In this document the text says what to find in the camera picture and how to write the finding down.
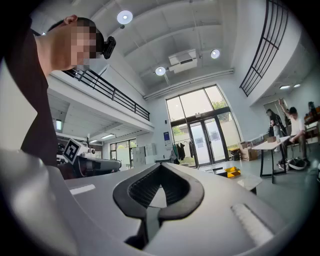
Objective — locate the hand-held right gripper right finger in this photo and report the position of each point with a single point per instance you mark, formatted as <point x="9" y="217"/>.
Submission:
<point x="212" y="212"/>

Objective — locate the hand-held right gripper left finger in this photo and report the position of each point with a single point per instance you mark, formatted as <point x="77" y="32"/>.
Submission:
<point x="100" y="205"/>

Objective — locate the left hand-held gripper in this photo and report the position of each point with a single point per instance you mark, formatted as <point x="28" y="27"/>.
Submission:
<point x="72" y="151"/>

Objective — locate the black divided tray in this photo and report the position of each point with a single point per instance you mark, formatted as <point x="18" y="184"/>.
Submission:
<point x="232" y="172"/>

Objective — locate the large cardboard box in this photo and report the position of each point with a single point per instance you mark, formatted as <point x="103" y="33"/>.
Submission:
<point x="248" y="151"/>

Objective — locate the small cardboard box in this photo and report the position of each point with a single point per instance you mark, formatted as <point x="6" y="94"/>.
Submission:
<point x="271" y="139"/>

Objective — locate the white lockers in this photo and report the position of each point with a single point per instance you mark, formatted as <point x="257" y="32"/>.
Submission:
<point x="139" y="155"/>

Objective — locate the yellow and black bin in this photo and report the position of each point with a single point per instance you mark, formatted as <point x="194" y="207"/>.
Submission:
<point x="234" y="153"/>

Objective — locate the clothes rack with garments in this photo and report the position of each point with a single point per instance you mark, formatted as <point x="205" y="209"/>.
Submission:
<point x="181" y="150"/>

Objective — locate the black metal railing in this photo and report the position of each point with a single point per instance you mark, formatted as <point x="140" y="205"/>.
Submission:
<point x="112" y="92"/>
<point x="267" y="42"/>

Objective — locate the glass double door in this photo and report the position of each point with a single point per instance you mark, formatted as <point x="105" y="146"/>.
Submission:
<point x="206" y="140"/>

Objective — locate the white table with black legs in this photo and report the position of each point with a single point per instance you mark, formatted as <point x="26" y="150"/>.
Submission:
<point x="267" y="145"/>

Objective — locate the person's black shirt torso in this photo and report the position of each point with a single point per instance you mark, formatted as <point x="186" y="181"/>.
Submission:
<point x="37" y="100"/>

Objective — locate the white rounded floor device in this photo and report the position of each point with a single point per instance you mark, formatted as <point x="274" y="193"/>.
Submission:
<point x="297" y="163"/>

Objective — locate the large window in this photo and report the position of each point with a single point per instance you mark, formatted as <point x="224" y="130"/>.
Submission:
<point x="195" y="102"/>

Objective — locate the round ceiling light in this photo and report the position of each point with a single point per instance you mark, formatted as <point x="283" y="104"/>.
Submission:
<point x="160" y="70"/>
<point x="124" y="17"/>
<point x="215" y="53"/>

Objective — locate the white ceiling air conditioner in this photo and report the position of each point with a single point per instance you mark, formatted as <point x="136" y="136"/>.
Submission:
<point x="182" y="61"/>

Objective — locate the person's head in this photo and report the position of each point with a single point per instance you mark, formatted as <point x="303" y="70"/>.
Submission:
<point x="62" y="45"/>

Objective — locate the blue wall poster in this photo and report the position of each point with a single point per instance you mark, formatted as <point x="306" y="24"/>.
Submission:
<point x="167" y="138"/>

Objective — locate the black head-worn camera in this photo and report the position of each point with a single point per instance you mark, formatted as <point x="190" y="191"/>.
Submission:
<point x="109" y="47"/>

